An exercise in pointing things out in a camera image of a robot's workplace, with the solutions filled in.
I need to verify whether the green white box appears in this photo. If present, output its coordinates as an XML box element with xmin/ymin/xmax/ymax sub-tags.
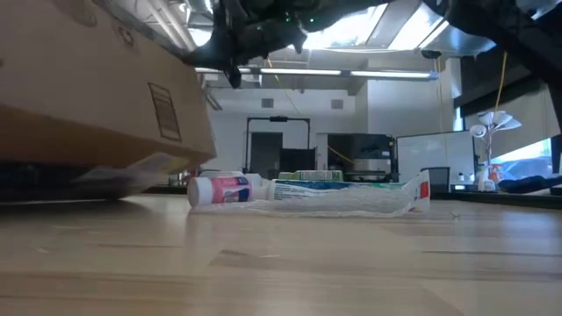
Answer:
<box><xmin>277</xmin><ymin>169</ymin><xmax>344</xmax><ymax>183</ymax></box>

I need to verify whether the white blue toothpaste tube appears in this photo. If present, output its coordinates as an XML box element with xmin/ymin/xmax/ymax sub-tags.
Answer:
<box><xmin>245</xmin><ymin>169</ymin><xmax>432</xmax><ymax>215</ymax></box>

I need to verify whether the white flower floor lamp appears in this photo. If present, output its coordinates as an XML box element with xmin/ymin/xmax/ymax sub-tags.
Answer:
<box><xmin>468</xmin><ymin>110</ymin><xmax>523</xmax><ymax>176</ymax></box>

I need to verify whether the ceiling light tube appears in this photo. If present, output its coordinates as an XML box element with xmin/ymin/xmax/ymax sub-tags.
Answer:
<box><xmin>195</xmin><ymin>67</ymin><xmax>440</xmax><ymax>82</ymax></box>

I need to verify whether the taped brown cardboard box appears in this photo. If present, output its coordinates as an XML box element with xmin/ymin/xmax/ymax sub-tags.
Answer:
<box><xmin>0</xmin><ymin>0</ymin><xmax>218</xmax><ymax>204</ymax></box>

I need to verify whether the black computer monitor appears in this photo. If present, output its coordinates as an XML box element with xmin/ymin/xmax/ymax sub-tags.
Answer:
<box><xmin>327</xmin><ymin>133</ymin><xmax>396</xmax><ymax>173</ymax></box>

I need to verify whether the black monitor cart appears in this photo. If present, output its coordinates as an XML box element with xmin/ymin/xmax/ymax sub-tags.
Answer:
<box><xmin>342</xmin><ymin>169</ymin><xmax>399</xmax><ymax>183</ymax></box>

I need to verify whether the yellow hanging cable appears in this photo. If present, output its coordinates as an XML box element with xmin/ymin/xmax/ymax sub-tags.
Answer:
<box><xmin>494</xmin><ymin>51</ymin><xmax>509</xmax><ymax>114</ymax></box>

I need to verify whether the white bottle pink label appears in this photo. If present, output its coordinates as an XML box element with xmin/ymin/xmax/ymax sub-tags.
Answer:
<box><xmin>187</xmin><ymin>174</ymin><xmax>255</xmax><ymax>208</ymax></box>

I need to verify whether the grey mesh office chair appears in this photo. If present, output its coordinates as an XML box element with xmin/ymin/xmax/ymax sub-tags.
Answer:
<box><xmin>421</xmin><ymin>166</ymin><xmax>452</xmax><ymax>193</ymax></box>

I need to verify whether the white whiteboard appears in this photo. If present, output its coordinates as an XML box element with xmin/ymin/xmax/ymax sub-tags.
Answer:
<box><xmin>396</xmin><ymin>130</ymin><xmax>476</xmax><ymax>185</ymax></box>

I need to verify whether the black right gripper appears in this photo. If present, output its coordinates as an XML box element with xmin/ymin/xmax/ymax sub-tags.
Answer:
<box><xmin>183</xmin><ymin>0</ymin><xmax>309</xmax><ymax>90</ymax></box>

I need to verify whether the black gantry frame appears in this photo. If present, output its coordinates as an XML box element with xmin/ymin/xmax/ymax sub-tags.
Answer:
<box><xmin>243</xmin><ymin>115</ymin><xmax>313</xmax><ymax>176</ymax></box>

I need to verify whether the dark cloth bundle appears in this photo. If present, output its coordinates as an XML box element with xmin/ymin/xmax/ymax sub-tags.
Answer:
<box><xmin>499</xmin><ymin>174</ymin><xmax>562</xmax><ymax>196</ymax></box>

